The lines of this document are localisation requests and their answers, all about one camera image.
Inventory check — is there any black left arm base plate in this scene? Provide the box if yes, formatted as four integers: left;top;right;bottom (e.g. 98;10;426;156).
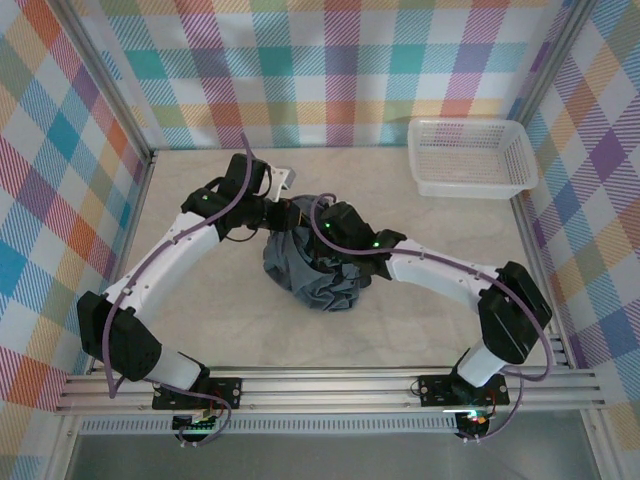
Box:
152;377;244;409

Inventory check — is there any slotted grey cable duct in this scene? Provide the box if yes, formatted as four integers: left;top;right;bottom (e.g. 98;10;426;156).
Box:
79;417;459;435

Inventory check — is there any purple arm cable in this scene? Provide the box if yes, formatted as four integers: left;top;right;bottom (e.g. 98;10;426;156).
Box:
105;130;254;447
309;192;555;444

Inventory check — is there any aluminium frame bar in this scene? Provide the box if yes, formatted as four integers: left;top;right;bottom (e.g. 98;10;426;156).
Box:
47;0;159;169
579;409;616;480
87;152;159;376
509;0;601;131
44;412;84;480

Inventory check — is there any grey t-shirt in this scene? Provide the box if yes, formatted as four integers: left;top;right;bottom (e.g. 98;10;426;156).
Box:
262;192;374;314

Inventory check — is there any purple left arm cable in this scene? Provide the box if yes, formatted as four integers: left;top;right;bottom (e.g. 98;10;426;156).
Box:
105;130;254;447

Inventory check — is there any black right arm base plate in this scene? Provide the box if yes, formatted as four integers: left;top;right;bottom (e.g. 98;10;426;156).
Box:
417;372;511;407

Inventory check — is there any aluminium mounting rail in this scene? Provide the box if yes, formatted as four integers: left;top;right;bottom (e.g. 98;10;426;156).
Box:
54;367;604;414

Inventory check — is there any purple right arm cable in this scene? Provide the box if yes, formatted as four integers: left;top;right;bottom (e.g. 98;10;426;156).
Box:
309;192;555;444

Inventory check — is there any white plastic mesh basket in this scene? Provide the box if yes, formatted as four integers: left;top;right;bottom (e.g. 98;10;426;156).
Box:
407;118;540;201

